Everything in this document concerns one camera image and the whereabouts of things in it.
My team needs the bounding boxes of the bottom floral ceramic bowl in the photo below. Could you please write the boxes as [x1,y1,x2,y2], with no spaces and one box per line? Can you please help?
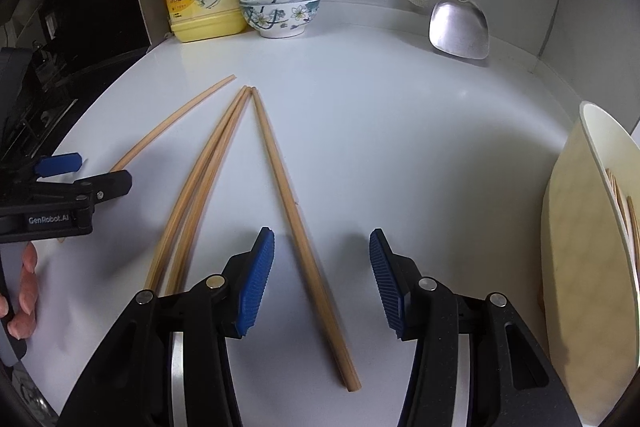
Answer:
[240,0,321,39]

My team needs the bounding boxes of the steel spatula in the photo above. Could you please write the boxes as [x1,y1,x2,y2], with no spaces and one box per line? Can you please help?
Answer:
[428,0,490,61]

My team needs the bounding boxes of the cream plastic utensil holder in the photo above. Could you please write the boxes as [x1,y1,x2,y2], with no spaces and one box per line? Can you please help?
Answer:
[541,102,639,426]

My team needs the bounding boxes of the person's left hand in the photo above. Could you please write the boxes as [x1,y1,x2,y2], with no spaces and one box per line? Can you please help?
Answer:
[8,242,39,340]

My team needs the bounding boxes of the chopsticks inside holder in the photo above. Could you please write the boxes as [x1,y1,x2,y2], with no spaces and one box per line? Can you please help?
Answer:
[605,168,639,260]

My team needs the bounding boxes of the wooden chopstick five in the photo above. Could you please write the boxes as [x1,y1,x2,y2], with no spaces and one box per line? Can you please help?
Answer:
[156,87,250,295]

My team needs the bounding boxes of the wooden chopstick three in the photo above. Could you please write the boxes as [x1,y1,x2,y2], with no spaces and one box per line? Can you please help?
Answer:
[53,68,238,215]

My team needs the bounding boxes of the wooden chopstick four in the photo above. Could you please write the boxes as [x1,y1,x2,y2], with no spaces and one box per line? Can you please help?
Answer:
[143,84,250,295]

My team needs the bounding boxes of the wooden chopstick six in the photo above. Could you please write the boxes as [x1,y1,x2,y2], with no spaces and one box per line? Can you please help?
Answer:
[252,88,361,392]

